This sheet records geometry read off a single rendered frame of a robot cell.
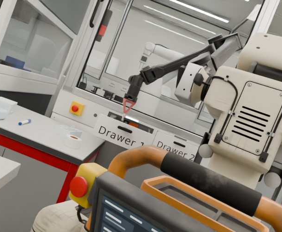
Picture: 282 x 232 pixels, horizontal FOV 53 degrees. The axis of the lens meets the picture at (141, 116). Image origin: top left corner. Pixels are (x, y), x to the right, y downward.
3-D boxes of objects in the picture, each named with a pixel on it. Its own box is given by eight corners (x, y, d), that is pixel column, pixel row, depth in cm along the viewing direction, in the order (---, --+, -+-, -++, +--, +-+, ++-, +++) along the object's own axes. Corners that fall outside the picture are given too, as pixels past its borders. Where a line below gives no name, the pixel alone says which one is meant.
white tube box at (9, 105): (8, 114, 136) (11, 104, 136) (-11, 108, 134) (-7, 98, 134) (14, 111, 148) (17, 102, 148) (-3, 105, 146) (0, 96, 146)
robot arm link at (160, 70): (221, 34, 127) (229, 56, 130) (221, 32, 132) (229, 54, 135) (139, 68, 145) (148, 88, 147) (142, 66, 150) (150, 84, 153)
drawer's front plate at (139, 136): (146, 156, 137) (155, 135, 136) (91, 134, 137) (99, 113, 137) (146, 155, 139) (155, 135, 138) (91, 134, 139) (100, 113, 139)
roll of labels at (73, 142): (70, 148, 120) (74, 140, 120) (60, 142, 123) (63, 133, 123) (81, 149, 126) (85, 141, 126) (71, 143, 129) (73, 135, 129)
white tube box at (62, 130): (67, 138, 135) (70, 131, 135) (53, 132, 137) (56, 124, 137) (79, 138, 147) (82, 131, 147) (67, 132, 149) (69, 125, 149)
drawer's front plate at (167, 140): (196, 165, 169) (202, 148, 168) (150, 147, 169) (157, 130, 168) (195, 165, 170) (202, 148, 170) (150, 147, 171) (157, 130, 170)
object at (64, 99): (208, 173, 170) (217, 151, 170) (52, 111, 171) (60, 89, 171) (186, 148, 265) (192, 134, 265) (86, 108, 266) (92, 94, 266)
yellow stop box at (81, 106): (79, 116, 166) (83, 105, 166) (67, 112, 166) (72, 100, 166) (81, 115, 171) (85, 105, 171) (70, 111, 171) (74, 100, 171)
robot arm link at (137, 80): (136, 72, 142) (146, 77, 144) (132, 72, 149) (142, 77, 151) (131, 85, 143) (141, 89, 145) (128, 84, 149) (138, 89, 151)
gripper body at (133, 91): (136, 101, 152) (141, 88, 151) (135, 101, 142) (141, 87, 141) (125, 96, 152) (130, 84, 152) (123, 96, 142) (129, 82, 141)
